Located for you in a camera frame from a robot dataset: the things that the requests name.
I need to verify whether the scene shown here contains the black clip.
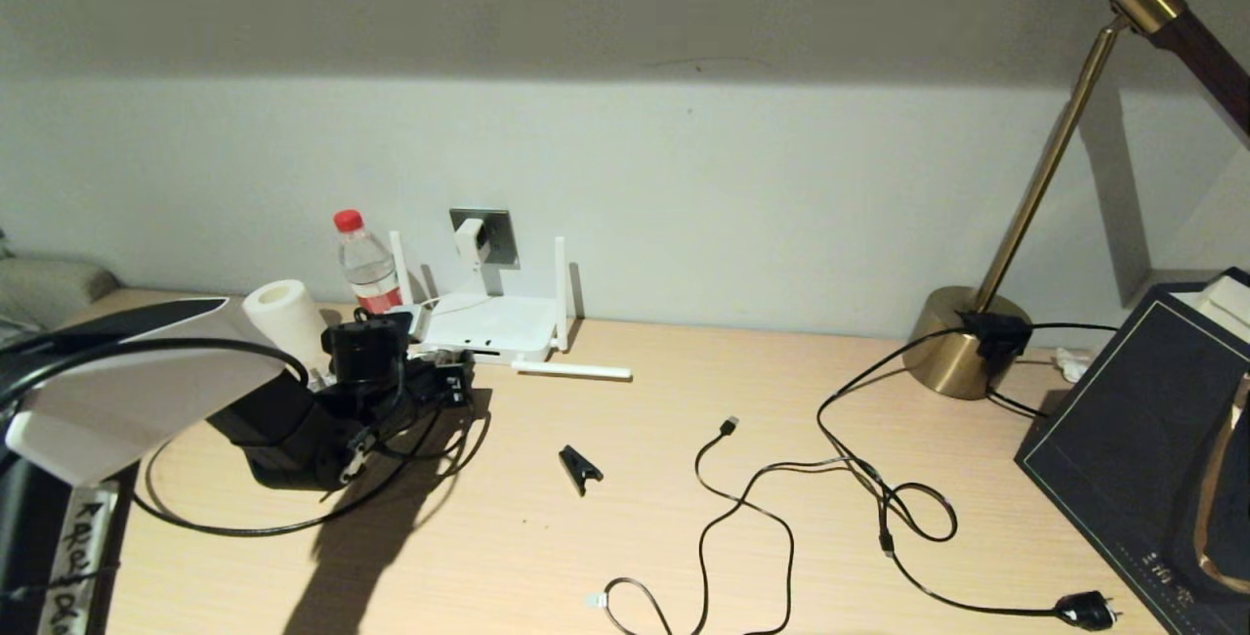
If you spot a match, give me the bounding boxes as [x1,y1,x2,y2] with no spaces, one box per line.
[558,445,604,498]

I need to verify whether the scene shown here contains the black USB cable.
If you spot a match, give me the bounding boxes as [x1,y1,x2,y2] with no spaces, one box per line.
[586,417,795,635]

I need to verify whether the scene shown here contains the black lamp power cord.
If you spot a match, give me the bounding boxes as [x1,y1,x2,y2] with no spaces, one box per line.
[817,322,1119,633]

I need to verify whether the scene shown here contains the white router with antennas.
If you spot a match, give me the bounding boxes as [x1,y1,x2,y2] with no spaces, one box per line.
[389,231,634,382]

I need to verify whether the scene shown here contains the brass desk lamp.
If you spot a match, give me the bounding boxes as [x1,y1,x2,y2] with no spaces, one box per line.
[900,0,1250,402]

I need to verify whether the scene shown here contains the black ethernet cable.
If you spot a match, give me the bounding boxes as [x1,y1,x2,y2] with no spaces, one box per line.
[130,347,491,538]

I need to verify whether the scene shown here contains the white power adapter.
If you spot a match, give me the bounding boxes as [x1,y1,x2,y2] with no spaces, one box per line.
[453,218,491,270]

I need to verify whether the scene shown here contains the black bag gold handle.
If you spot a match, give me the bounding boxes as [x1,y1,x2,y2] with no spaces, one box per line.
[1014,269,1250,635]

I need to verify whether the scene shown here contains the grey wall socket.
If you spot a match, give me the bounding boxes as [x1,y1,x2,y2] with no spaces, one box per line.
[449,209,519,270]

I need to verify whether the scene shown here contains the black block on lamp base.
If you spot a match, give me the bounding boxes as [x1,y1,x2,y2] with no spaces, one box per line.
[962,311,1033,362]

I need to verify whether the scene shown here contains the grey cushion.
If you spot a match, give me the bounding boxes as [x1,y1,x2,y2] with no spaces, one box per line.
[0,244,118,323]

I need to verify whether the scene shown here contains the clear bottle red cap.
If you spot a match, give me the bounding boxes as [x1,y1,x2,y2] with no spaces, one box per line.
[333,210,404,316]

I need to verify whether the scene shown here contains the white box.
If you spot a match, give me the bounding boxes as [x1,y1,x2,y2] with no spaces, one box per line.
[1169,275,1250,348]

